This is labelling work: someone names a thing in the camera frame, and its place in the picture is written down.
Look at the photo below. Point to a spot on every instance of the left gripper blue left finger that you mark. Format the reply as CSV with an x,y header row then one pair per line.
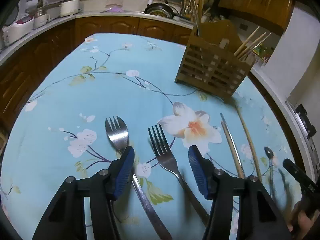
x,y
118,174

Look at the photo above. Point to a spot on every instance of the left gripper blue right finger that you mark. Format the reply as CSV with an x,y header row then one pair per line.
x,y
203,171

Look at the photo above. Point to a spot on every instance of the steel four-tine fork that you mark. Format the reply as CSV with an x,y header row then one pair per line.
x,y
167,160

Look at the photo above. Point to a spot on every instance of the dish rack with utensils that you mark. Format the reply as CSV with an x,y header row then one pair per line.
x,y
189,10

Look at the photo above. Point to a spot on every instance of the person's right hand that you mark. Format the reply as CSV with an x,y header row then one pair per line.
x,y
304,222

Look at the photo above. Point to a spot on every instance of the metal chopstick flat silver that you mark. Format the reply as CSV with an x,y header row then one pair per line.
x,y
231,139

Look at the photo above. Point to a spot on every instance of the small metal spoon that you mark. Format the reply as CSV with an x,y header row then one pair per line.
x,y
269,154

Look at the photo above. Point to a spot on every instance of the long curved wooden chopstick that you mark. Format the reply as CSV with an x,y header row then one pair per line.
x,y
250,142

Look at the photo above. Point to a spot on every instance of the blue floral tablecloth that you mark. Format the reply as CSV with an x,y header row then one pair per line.
x,y
60,131

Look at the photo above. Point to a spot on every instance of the wooden utensil holder box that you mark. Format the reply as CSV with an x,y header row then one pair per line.
x,y
209,62

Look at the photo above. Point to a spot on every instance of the wooden chopstick beside gripper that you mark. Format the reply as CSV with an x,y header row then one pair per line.
x,y
253,45

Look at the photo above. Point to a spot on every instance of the wooden chopstick standing in holder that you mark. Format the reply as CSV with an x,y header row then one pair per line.
x,y
199,16

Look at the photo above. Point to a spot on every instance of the black frying pan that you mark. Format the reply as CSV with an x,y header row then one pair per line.
x,y
162,10

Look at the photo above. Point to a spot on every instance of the purple plastic basin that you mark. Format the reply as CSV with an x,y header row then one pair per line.
x,y
114,9

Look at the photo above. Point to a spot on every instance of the white pot on counter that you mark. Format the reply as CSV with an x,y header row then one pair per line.
x,y
69,8

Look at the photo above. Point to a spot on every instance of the white rice cooker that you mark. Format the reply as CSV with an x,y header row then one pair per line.
x,y
18,30

